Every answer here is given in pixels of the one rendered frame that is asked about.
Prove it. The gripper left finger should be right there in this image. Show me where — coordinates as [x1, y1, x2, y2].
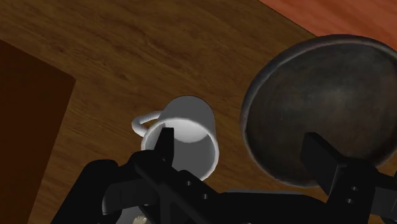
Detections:
[51, 126, 221, 224]

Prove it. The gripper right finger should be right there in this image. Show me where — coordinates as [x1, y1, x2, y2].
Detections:
[300, 132, 397, 224]

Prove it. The white mug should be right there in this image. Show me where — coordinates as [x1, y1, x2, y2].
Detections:
[131, 95, 220, 181]

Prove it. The dark grey bowl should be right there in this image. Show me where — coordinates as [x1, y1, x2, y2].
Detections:
[240, 34, 397, 189]

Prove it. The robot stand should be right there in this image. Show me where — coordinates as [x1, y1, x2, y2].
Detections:
[0, 39, 77, 224]

